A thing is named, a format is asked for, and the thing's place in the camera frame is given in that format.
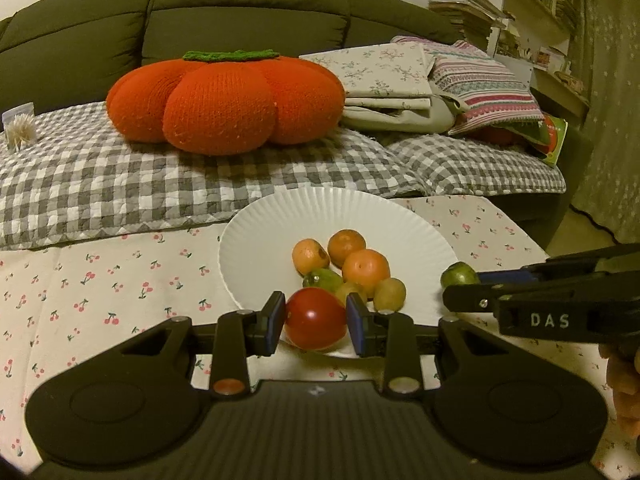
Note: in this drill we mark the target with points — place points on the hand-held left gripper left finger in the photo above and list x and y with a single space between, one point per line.
276 320

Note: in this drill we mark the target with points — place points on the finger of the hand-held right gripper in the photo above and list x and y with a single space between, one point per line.
590 262
465 297

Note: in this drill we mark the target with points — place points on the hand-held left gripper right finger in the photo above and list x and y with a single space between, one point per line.
355 325

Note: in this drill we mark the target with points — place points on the light green tomato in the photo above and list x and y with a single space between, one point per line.
459 274

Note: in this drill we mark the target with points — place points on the olive-brown tomato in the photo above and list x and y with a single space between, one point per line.
350 291

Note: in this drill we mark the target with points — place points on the red tomato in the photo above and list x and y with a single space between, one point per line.
315 319

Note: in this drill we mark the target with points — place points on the yellowish tomato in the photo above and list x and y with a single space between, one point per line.
390 294

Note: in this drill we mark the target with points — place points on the large mandarin orange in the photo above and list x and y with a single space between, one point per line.
366 271

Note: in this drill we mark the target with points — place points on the green lime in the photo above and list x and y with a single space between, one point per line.
322 280

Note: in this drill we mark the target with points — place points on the small mandarin orange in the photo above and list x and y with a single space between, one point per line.
309 256
346 245

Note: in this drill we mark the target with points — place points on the white ribbed plate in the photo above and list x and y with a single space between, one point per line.
260 240

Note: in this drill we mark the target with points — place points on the person's right hand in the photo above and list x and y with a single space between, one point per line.
627 395

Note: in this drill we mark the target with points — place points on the floral curtain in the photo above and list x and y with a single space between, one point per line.
610 110

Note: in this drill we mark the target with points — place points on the red cushion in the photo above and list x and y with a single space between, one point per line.
494 136

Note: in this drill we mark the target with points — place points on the cherry print tablecloth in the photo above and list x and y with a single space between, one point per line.
100 280

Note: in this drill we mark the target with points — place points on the folded beige cloth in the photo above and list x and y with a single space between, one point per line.
400 119

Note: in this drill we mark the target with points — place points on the striped knitted blanket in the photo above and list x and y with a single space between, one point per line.
490 85

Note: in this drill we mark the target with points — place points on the orange persimmon-shaped cushion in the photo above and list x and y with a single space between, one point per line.
220 105

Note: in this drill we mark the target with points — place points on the grey checkered blanket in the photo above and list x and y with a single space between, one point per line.
100 180

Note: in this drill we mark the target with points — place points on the folded floral cloth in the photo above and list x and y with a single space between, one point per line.
380 67

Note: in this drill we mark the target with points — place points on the white bookshelf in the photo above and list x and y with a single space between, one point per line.
540 7

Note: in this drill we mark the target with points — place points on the stack of magazines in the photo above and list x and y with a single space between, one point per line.
465 10

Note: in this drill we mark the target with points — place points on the dark green sofa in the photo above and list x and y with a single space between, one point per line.
240 15

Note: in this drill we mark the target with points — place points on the clear toothpick container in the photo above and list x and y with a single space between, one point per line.
20 127

